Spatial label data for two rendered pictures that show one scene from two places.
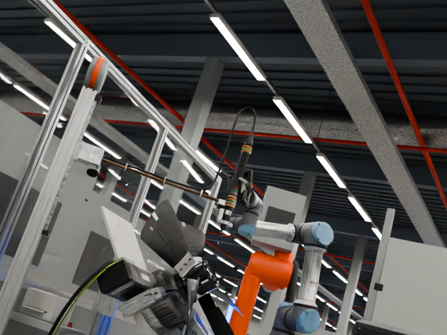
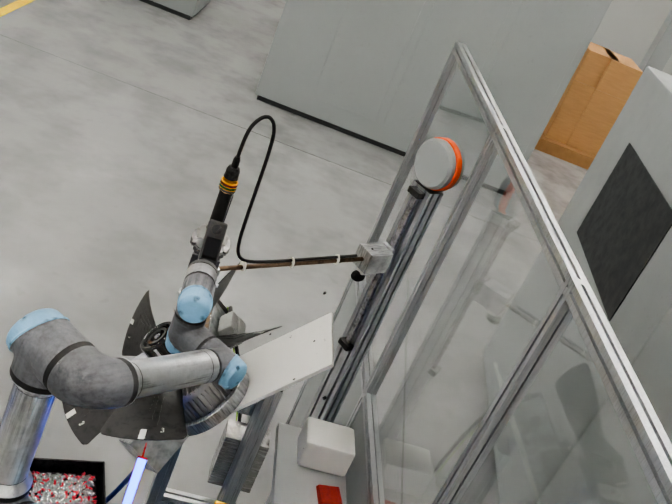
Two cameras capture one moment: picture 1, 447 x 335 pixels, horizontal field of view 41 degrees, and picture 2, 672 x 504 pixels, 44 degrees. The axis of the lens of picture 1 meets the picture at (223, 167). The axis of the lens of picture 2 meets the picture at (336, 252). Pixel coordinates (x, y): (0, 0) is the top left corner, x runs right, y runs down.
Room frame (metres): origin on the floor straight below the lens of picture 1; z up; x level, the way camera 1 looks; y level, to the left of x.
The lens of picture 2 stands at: (4.17, -0.96, 2.72)
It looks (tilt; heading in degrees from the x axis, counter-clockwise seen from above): 28 degrees down; 142
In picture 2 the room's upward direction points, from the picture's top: 23 degrees clockwise
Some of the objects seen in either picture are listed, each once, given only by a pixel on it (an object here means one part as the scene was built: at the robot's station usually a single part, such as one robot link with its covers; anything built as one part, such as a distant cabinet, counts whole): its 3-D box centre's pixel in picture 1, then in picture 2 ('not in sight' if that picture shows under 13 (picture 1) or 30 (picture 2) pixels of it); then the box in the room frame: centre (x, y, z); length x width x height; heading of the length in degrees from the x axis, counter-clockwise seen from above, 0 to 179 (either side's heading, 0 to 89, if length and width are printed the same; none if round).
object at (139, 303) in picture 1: (141, 302); not in sight; (2.25, 0.14, 1.03); 0.15 x 0.10 x 0.14; 64
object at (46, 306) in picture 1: (45, 306); (325, 443); (2.61, 0.53, 0.91); 0.17 x 0.16 x 0.11; 64
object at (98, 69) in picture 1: (96, 75); (439, 164); (2.42, 0.64, 1.88); 0.17 x 0.15 x 0.16; 154
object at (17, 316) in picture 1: (55, 328); (309, 472); (2.67, 0.47, 0.84); 0.36 x 0.24 x 0.03; 154
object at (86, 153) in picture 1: (89, 155); (374, 258); (2.43, 0.54, 1.54); 0.10 x 0.07 x 0.08; 99
